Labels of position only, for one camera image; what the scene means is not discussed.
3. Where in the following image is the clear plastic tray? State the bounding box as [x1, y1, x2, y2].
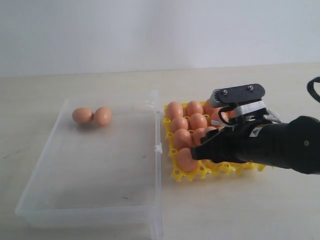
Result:
[15, 90, 163, 240]

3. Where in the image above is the yellow plastic egg tray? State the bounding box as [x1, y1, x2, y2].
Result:
[163, 101, 266, 182]

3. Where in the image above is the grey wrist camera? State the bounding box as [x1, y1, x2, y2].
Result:
[209, 83, 266, 110]

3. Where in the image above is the brown egg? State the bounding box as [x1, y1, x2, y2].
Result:
[202, 126, 217, 135]
[189, 113, 208, 130]
[93, 106, 112, 126]
[166, 101, 184, 120]
[72, 107, 94, 125]
[185, 100, 204, 117]
[170, 116, 189, 133]
[176, 147, 199, 172]
[210, 111, 229, 122]
[203, 99, 217, 116]
[173, 128, 193, 150]
[192, 127, 206, 146]

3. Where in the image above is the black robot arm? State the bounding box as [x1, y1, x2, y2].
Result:
[190, 116, 320, 175]

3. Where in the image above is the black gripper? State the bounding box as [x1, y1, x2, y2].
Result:
[190, 124, 274, 165]

